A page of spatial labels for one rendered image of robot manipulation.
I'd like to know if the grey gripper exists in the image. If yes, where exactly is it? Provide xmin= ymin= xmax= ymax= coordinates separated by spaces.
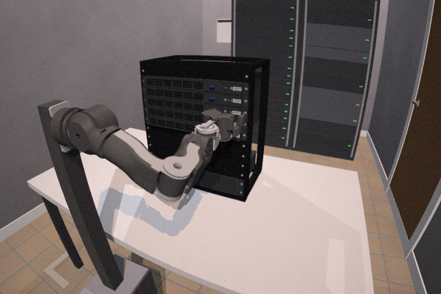
xmin=201 ymin=109 xmax=245 ymax=142

